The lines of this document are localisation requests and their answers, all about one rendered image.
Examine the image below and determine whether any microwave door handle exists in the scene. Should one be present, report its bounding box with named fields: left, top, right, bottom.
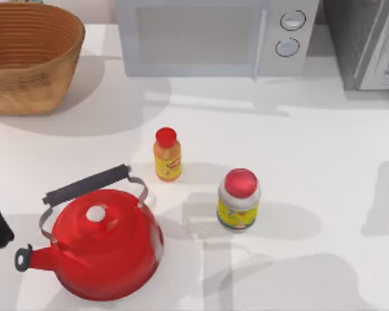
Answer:
left=252, top=8, right=267, bottom=82

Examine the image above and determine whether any microwave knob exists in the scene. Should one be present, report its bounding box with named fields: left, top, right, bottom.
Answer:
left=279, top=9, right=307, bottom=32
left=274, top=36, right=301, bottom=58

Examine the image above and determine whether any pale microwave oven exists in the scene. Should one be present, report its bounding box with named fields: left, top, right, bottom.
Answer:
left=114, top=0, right=321, bottom=82

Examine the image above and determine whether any brown woven basket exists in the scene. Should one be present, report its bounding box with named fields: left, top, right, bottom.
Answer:
left=0, top=2, right=86, bottom=115

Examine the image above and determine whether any red kettle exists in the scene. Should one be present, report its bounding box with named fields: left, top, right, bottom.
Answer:
left=14, top=163, right=165, bottom=302

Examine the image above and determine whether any orange bottle with red cap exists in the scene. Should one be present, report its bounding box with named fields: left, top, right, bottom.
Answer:
left=153, top=127, right=183, bottom=183

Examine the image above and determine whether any white jar with red lid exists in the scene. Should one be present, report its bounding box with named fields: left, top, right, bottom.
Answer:
left=217, top=168, right=262, bottom=233

